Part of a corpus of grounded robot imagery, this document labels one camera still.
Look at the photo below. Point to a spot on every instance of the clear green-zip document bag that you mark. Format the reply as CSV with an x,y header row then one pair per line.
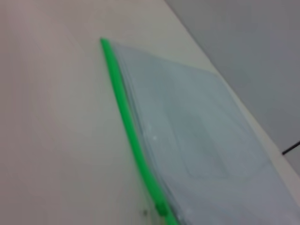
x,y
199,129

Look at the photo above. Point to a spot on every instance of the green zipper slider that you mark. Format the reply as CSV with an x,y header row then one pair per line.
x,y
161,208

